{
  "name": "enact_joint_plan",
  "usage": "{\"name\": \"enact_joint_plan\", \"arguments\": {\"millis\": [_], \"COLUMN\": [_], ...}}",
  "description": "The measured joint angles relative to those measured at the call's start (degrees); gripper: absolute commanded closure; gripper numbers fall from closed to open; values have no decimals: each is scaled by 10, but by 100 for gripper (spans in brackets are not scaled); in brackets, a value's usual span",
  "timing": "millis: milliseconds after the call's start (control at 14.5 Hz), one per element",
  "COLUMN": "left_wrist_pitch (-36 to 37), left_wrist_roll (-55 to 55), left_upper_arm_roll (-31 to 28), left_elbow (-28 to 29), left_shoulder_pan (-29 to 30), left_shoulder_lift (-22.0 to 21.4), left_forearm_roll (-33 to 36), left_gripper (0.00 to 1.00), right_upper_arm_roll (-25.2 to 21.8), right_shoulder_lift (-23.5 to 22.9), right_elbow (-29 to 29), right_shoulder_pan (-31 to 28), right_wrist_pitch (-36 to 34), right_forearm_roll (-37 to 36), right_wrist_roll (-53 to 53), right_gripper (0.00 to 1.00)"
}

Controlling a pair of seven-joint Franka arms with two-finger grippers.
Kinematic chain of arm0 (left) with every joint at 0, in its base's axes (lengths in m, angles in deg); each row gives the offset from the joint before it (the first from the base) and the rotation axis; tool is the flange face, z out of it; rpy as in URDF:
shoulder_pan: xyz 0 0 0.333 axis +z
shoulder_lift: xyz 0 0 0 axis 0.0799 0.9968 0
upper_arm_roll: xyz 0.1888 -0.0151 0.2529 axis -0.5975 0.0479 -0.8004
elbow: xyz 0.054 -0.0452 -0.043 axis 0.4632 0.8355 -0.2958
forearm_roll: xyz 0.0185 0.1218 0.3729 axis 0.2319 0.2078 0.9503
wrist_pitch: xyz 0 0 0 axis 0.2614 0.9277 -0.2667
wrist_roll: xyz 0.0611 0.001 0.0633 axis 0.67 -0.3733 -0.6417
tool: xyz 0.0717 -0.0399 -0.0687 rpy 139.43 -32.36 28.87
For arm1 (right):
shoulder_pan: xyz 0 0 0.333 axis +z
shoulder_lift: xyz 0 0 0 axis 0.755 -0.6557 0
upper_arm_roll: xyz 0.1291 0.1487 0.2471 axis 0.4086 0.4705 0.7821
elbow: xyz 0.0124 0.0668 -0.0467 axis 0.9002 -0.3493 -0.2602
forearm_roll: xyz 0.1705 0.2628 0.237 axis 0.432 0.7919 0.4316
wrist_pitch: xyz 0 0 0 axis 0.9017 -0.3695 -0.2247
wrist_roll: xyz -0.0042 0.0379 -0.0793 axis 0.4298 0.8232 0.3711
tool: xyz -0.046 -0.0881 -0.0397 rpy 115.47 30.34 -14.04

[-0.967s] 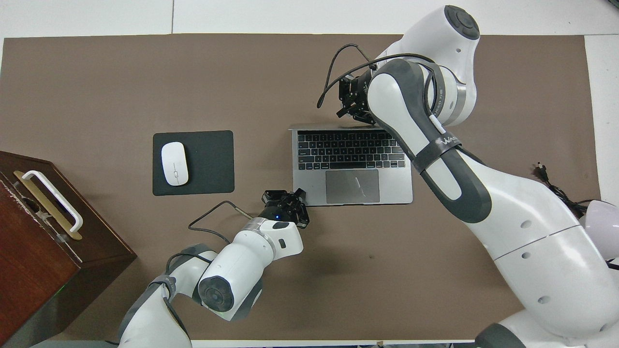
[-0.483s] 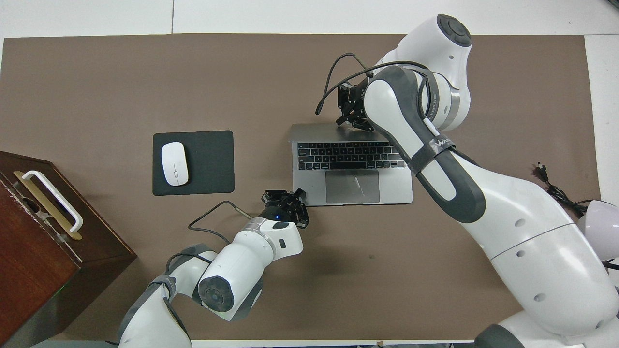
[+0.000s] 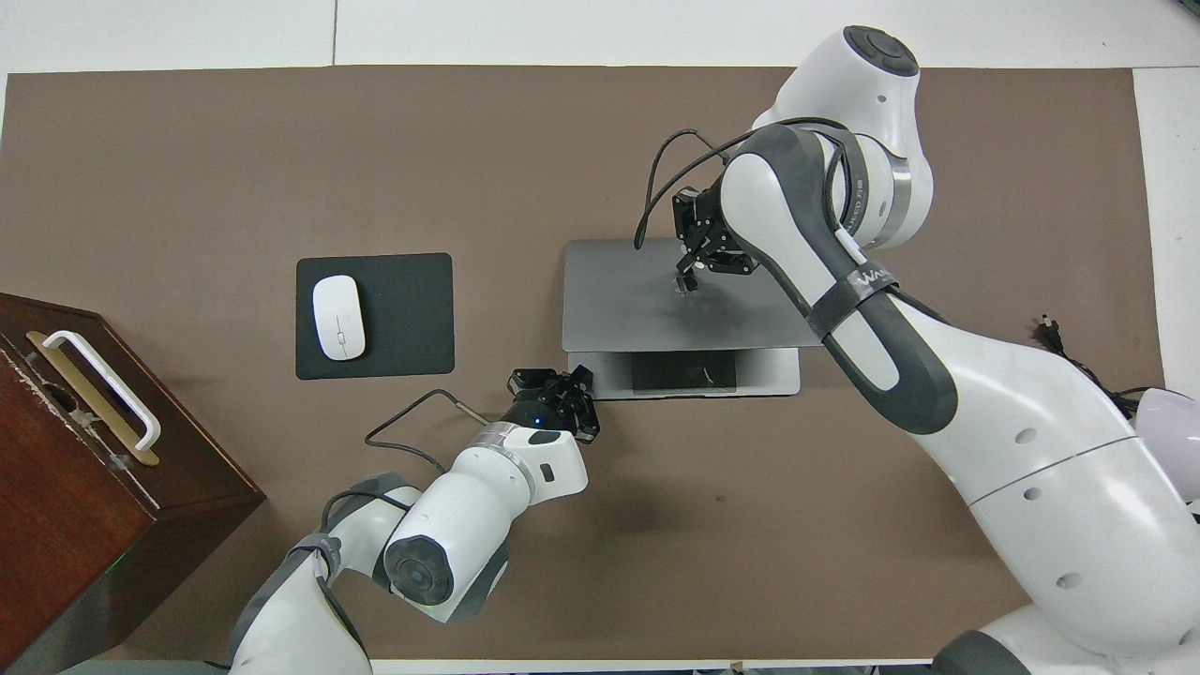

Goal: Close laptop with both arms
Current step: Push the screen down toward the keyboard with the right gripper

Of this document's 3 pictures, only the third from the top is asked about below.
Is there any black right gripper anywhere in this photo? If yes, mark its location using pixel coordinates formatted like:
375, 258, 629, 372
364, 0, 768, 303
672, 183, 761, 297

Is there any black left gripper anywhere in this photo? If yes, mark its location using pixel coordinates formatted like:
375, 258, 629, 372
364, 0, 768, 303
502, 367, 602, 443

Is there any silver grey laptop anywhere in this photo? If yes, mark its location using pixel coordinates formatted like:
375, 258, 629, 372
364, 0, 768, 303
561, 237, 826, 400

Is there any black mouse pad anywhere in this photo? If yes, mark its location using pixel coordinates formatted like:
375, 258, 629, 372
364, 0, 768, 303
295, 252, 457, 382

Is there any white computer mouse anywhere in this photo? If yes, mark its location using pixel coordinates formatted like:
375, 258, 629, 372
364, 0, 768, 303
311, 275, 368, 362

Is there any brown table mat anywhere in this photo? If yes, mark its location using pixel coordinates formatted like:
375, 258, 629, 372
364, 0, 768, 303
0, 64, 1168, 662

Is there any dark brown wooden box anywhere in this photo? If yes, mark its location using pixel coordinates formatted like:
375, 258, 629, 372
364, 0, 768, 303
0, 292, 267, 671

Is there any white desk lamp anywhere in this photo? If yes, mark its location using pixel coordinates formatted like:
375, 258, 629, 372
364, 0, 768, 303
1134, 387, 1200, 512

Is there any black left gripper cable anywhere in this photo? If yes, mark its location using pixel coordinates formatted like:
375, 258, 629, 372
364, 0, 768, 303
319, 387, 490, 601

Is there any black lamp power cable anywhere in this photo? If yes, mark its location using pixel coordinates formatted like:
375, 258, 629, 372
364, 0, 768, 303
1031, 317, 1163, 415

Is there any white box handle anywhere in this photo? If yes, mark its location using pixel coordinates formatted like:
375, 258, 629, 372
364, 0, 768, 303
42, 330, 162, 453

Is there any brass handle backplate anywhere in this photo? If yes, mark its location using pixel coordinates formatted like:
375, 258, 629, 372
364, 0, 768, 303
25, 330, 160, 467

